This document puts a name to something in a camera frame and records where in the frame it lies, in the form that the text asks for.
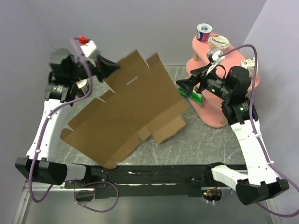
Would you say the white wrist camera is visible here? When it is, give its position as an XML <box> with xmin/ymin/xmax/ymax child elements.
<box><xmin>78</xmin><ymin>36</ymin><xmax>100</xmax><ymax>58</ymax></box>
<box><xmin>207</xmin><ymin>49</ymin><xmax>225</xmax><ymax>74</ymax></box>

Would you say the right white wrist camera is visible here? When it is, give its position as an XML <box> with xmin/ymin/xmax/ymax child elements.
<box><xmin>207</xmin><ymin>49</ymin><xmax>225</xmax><ymax>74</ymax></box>

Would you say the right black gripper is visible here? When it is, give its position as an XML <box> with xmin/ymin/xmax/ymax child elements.
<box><xmin>176</xmin><ymin>63</ymin><xmax>231</xmax><ymax>100</ymax></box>

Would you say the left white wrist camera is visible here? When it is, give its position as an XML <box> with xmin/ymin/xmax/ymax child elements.
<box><xmin>78</xmin><ymin>36</ymin><xmax>100</xmax><ymax>58</ymax></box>

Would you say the black-label yogurt cup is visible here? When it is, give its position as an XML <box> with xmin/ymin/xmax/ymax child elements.
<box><xmin>76</xmin><ymin>79</ymin><xmax>90</xmax><ymax>98</ymax></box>

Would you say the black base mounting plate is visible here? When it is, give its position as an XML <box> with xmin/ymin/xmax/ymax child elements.
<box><xmin>63</xmin><ymin>164</ymin><xmax>248</xmax><ymax>199</ymax></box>

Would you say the aluminium rail frame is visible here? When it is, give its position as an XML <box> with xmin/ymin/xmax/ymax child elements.
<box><xmin>12</xmin><ymin>169</ymin><xmax>281</xmax><ymax>224</ymax></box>

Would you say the pink three-tier shelf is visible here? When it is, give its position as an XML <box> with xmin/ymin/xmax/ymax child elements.
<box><xmin>185</xmin><ymin>35</ymin><xmax>261</xmax><ymax>128</ymax></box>

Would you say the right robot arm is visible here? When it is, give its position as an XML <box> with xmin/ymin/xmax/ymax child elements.
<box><xmin>176</xmin><ymin>65</ymin><xmax>289</xmax><ymax>205</ymax></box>

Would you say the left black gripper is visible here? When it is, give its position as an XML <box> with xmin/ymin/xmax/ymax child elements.
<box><xmin>69</xmin><ymin>53</ymin><xmax>121</xmax><ymax>83</ymax></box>

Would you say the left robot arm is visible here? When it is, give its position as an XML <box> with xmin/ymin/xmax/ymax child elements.
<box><xmin>15</xmin><ymin>48</ymin><xmax>120</xmax><ymax>188</ymax></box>

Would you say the orange Chobani yogurt cup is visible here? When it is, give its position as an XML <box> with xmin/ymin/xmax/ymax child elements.
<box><xmin>208</xmin><ymin>34</ymin><xmax>230</xmax><ymax>52</ymax></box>

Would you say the tipped Chobani yogurt cup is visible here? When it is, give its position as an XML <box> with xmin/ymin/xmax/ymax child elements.
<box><xmin>241</xmin><ymin>57</ymin><xmax>259</xmax><ymax>79</ymax></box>

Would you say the brown cardboard box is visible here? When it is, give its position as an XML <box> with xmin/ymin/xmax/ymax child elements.
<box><xmin>61</xmin><ymin>51</ymin><xmax>188</xmax><ymax>169</ymax></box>

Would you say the green chips bag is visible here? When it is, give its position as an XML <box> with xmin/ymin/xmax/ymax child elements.
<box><xmin>177</xmin><ymin>87</ymin><xmax>203</xmax><ymax>105</ymax></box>

